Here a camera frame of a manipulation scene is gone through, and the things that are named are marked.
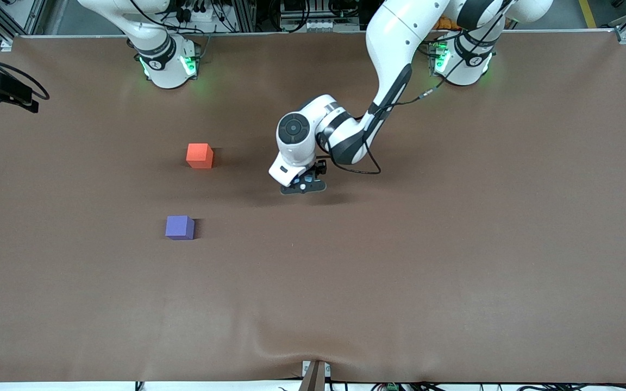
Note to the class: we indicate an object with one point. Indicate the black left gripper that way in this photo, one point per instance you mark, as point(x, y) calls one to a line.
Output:
point(319, 168)

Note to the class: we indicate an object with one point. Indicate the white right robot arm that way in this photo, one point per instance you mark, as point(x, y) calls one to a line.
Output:
point(166, 73)

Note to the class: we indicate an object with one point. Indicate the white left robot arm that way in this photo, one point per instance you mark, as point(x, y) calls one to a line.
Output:
point(394, 38)

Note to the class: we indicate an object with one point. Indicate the orange foam block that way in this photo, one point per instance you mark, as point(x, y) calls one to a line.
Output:
point(199, 155)

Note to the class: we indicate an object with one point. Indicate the purple foam block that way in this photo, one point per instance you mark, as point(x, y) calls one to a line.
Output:
point(180, 227)

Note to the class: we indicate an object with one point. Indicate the brown table cover mat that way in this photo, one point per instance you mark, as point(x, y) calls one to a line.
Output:
point(313, 282)

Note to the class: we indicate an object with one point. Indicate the pile of orange bags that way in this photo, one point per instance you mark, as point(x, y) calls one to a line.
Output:
point(444, 24)

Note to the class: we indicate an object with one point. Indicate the white power strip with plugs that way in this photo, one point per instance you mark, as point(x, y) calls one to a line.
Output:
point(199, 13)

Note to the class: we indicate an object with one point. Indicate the brown table edge clamp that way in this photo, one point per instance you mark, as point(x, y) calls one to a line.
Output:
point(314, 377)

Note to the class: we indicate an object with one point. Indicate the green terminal connector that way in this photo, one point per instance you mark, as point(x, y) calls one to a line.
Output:
point(392, 387)

